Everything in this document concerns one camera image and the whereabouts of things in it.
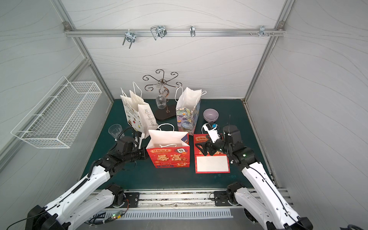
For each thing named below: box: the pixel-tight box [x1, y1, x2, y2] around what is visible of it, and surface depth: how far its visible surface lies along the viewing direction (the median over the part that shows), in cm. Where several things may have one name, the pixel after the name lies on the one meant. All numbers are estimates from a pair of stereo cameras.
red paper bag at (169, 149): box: [145, 129, 191, 169], surface depth 74 cm
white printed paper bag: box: [119, 81, 159, 139], surface depth 91 cm
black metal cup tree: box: [142, 69, 183, 120], surface depth 94 cm
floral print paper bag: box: [174, 86, 207, 136], surface depth 90 cm
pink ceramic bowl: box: [203, 108, 219, 123], surface depth 107 cm
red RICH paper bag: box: [193, 134, 231, 174], surface depth 86 cm
